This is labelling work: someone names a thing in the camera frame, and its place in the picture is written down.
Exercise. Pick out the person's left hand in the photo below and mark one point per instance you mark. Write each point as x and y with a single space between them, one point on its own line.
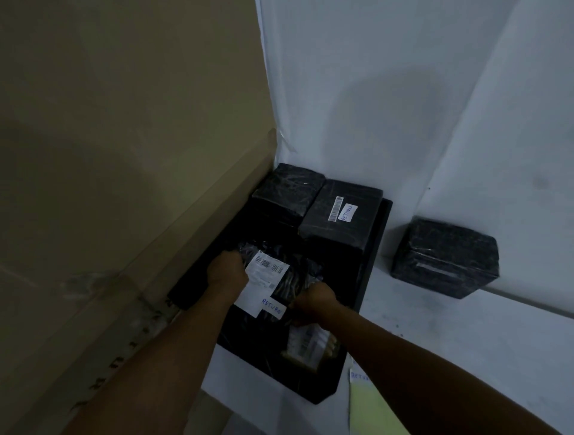
226 271

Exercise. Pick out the yellow paper sign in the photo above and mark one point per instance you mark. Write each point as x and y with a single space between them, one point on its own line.
367 403

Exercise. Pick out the small black wrapped box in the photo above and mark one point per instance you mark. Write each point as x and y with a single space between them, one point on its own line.
287 192

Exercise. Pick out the black box with barcode label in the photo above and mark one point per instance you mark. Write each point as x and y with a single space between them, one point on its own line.
341 215

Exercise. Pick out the person's left forearm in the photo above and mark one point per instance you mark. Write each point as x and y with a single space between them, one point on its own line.
148 363

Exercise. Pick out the person's right hand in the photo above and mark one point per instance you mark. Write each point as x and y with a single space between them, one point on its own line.
316 304

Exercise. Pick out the large brown cardboard box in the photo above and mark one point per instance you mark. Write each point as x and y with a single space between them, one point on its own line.
112 179

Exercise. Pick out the large black wrapped box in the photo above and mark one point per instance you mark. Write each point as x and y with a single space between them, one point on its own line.
446 255

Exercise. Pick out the person's right forearm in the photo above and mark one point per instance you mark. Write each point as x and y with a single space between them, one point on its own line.
430 376

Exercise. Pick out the brown parcel with barcode label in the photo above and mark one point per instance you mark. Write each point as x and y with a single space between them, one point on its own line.
309 345

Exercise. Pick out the black plastic parcel white label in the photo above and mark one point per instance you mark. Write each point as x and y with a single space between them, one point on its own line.
273 275

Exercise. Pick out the black plastic bin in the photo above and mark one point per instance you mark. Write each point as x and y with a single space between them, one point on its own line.
287 287

